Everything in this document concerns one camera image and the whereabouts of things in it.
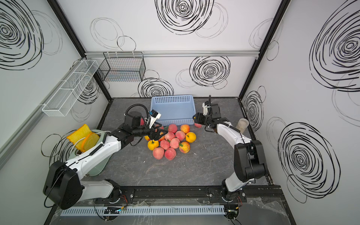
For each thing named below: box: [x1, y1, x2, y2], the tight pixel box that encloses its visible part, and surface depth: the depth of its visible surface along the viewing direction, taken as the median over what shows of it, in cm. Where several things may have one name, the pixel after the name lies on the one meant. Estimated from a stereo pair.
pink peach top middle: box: [167, 123, 178, 134], surface depth 98 cm
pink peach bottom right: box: [164, 147, 177, 161], surface depth 86 cm
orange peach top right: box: [180, 124, 190, 134], surface depth 98 cm
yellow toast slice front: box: [81, 132, 100, 152], surface depth 73 cm
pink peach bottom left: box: [152, 147, 165, 160], surface depth 86 cm
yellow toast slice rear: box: [66, 123, 92, 151], surface depth 75 cm
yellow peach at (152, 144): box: [147, 139, 159, 151], surface depth 90 cm
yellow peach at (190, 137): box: [185, 131, 197, 143], surface depth 93 cm
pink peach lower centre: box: [159, 139, 171, 150], surface depth 91 cm
